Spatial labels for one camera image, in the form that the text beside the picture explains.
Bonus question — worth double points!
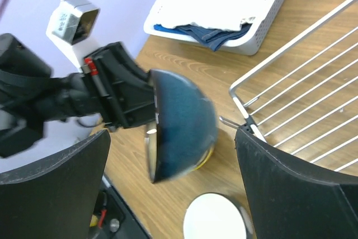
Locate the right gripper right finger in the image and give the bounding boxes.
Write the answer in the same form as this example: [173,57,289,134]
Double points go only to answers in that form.
[235,129,357,238]

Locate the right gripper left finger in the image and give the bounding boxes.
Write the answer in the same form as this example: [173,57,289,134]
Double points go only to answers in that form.
[1,130,111,238]

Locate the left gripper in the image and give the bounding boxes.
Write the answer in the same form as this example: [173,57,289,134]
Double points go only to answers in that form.
[33,41,155,132]

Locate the blue glazed bowl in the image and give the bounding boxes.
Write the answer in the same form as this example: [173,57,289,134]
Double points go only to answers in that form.
[144,69,218,184]

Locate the teal white bowl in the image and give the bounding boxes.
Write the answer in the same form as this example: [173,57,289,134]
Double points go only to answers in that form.
[183,193,254,239]

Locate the yellow dotted bowl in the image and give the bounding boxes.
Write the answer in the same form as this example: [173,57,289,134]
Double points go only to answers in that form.
[192,144,215,171]

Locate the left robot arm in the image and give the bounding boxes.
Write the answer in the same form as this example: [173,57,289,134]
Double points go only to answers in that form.
[1,33,156,158]

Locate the dark blue clothing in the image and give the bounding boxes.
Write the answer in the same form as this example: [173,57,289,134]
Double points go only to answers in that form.
[154,23,252,51]

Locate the white plastic laundry basket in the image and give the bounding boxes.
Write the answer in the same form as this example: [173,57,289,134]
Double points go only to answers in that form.
[143,0,284,55]

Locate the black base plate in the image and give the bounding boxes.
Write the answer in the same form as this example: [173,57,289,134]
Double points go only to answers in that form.
[87,175,151,239]

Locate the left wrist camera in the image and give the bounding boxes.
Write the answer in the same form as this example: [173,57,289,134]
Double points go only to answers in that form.
[46,0,100,71]

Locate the silver wire dish rack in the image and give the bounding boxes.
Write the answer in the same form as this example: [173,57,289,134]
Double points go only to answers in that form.
[220,0,357,175]

